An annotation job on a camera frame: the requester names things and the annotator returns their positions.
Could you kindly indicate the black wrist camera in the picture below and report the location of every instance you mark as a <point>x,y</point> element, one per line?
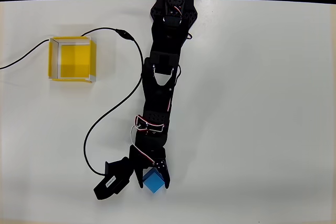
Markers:
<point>113,179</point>

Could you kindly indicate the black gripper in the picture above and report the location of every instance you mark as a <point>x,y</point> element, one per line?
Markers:
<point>146,160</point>

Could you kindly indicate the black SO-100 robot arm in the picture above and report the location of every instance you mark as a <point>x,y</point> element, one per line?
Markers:
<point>162,43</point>

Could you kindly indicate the yellow open box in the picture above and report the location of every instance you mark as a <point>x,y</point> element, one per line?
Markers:
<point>78,58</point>

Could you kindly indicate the blue cube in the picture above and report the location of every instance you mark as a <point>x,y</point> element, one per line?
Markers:
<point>153,182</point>

